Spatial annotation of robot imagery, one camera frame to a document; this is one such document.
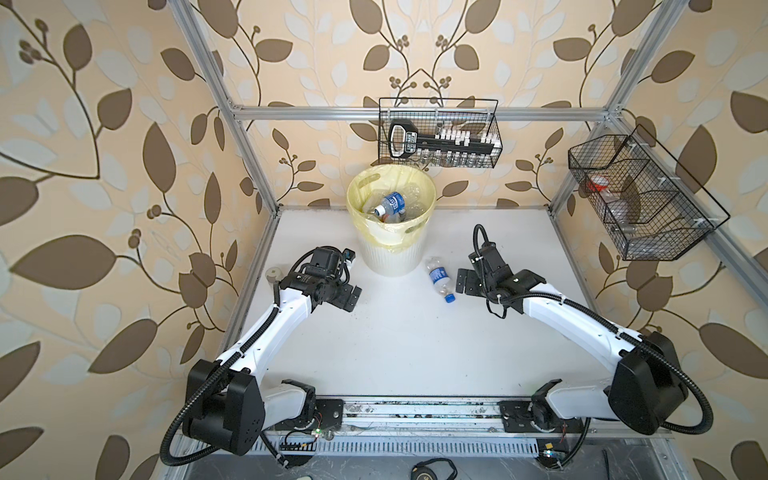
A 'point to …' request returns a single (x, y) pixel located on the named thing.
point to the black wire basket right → (656, 211)
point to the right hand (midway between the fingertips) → (472, 282)
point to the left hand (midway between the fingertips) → (336, 285)
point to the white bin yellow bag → (391, 249)
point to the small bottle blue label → (392, 208)
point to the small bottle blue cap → (440, 278)
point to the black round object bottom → (421, 471)
